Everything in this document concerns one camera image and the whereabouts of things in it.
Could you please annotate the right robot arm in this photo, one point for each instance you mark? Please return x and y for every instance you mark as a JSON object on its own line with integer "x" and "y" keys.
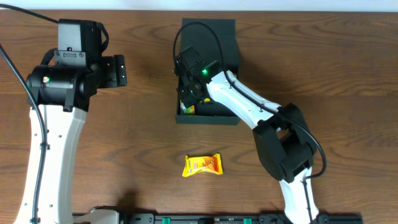
{"x": 284, "y": 144}

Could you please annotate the dark green box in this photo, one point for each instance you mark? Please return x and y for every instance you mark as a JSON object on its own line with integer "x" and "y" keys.
{"x": 211, "y": 38}

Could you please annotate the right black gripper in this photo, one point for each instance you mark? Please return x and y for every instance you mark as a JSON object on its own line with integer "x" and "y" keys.
{"x": 185, "y": 59}

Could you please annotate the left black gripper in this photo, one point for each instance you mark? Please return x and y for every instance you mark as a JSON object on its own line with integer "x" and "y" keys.
{"x": 120, "y": 70}

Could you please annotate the yellow orange snack packet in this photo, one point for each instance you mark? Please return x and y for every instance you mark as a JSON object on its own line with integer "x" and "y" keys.
{"x": 196, "y": 165}

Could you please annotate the green orange snack packet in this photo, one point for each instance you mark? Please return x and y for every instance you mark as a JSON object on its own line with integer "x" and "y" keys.
{"x": 187, "y": 110}

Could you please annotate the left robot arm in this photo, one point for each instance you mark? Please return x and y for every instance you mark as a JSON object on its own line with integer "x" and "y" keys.
{"x": 60, "y": 88}

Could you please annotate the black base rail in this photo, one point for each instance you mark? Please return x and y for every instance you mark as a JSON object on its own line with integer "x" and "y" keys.
{"x": 217, "y": 218}

